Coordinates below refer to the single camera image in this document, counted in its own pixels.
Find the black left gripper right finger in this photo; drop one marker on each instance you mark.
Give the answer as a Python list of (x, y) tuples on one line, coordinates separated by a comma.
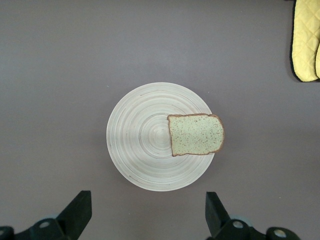
[(217, 217)]

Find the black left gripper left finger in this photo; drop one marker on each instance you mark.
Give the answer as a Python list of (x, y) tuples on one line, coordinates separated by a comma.
[(75, 215)]

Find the slice of brown-crust bread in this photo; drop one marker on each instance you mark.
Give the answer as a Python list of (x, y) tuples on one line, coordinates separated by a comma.
[(196, 136)]

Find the round pale wooden plate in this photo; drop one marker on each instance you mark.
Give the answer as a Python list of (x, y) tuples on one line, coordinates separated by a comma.
[(142, 140)]

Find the yellow quilted oven mitt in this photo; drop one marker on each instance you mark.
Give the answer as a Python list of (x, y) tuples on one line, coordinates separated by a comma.
[(318, 62), (303, 37)]

